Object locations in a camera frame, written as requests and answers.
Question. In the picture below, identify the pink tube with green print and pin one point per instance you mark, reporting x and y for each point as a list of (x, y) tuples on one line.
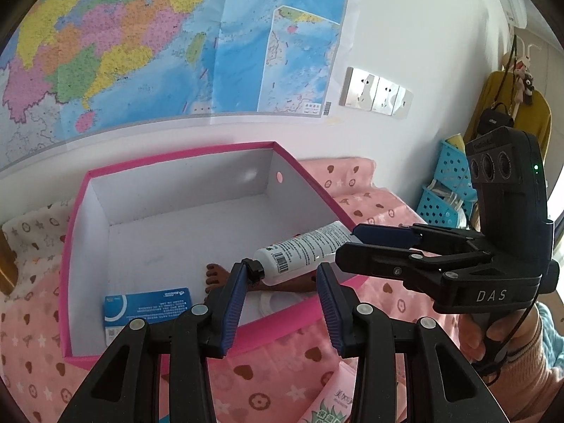
[(337, 390)]

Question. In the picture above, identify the white wall socket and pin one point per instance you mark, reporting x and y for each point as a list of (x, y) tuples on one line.
[(357, 87), (387, 94)]

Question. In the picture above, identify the person's right hand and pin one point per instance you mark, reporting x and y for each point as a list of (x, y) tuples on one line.
[(471, 337)]

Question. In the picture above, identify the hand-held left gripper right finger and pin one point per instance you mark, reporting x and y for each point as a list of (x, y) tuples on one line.
[(330, 313)]

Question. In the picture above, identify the pink cardboard box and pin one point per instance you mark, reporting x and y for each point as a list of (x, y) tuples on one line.
[(176, 229)]

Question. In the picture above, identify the small plush toy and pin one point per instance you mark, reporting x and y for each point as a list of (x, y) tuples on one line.
[(525, 83)]

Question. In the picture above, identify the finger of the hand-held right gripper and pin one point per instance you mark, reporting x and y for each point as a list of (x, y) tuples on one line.
[(374, 261), (383, 233)]

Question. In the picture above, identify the person's right forearm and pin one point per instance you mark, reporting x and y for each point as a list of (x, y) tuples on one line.
[(533, 376)]

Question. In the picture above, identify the white tube with black cap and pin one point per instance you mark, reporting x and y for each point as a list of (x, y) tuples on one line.
[(304, 246)]

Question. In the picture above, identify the small black bag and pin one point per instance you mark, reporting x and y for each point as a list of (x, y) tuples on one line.
[(495, 120)]

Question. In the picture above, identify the pink printed blanket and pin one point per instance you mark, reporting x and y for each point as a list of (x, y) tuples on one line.
[(273, 361)]

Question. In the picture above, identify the yellow hanging garment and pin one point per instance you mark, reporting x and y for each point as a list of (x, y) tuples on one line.
[(533, 119)]

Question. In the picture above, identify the blue white medicine box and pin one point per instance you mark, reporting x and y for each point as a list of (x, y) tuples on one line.
[(145, 310)]

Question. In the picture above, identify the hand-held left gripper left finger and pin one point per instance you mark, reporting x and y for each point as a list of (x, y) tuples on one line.
[(231, 308)]

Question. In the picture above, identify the blue plastic basket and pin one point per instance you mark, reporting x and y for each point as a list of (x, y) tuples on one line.
[(451, 167), (440, 207)]

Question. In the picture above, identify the white wall switch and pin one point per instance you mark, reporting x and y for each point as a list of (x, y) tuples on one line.
[(404, 102)]

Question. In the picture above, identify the colourful wall map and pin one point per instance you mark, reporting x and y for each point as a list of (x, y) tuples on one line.
[(132, 53)]

